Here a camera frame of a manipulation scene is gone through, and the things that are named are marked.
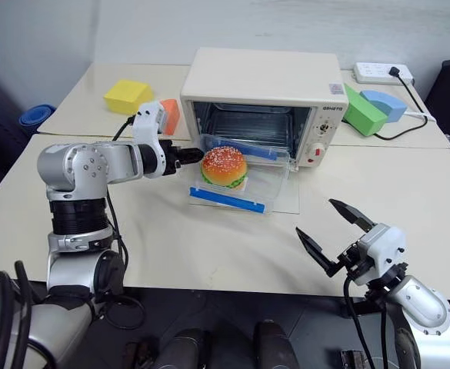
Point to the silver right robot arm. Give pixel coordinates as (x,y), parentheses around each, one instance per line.
(420,301)

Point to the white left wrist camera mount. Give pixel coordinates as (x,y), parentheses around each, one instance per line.
(147,127)

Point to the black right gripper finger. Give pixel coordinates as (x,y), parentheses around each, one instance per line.
(353,215)
(317,251)

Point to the toy hamburger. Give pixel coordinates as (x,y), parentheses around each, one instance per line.
(224,167)

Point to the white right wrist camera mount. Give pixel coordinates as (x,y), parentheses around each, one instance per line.
(388,246)

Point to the dark rounded shape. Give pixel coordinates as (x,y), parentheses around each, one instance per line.
(274,346)
(188,350)

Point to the blue rolled mat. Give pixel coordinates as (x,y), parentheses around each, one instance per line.
(36,117)

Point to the small dark brown shape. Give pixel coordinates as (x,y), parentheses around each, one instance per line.
(142,355)
(355,360)

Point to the light blue curved block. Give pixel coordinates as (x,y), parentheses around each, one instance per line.
(388,104)

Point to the glass toaster oven door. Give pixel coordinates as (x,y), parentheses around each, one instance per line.
(288,200)

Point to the clear food container blue clips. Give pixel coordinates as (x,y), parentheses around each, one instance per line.
(265,184)

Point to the white power strip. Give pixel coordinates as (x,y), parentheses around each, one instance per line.
(374,73)

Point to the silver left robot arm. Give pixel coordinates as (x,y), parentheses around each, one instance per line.
(82,163)

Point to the green foam block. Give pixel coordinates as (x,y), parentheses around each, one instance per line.
(361,113)

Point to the yellow foam block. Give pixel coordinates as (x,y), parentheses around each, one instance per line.
(126,96)

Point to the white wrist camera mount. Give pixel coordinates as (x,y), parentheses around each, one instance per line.
(388,246)
(147,127)

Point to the orange foam block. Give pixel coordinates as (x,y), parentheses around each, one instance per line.
(170,115)

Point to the cream toaster oven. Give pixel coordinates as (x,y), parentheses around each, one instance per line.
(263,77)

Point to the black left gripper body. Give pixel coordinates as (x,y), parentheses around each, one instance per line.
(169,157)

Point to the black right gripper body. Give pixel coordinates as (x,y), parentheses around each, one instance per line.
(357,261)

